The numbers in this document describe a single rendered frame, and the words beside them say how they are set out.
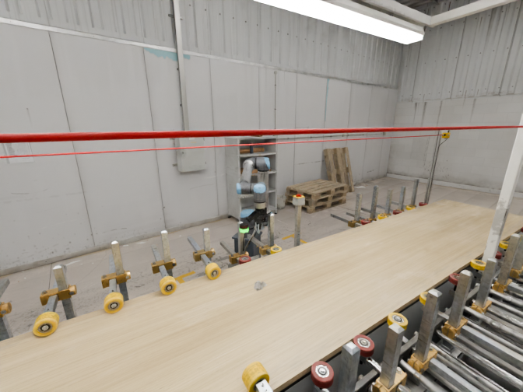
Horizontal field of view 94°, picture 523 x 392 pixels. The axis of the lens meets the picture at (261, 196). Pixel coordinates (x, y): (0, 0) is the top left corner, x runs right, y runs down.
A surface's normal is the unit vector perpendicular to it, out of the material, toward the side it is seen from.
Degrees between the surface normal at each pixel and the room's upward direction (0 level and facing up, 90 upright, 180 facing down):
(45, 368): 0
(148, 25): 90
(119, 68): 90
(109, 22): 90
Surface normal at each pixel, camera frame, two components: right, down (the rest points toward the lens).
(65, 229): 0.61, 0.22
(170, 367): 0.00, -0.96
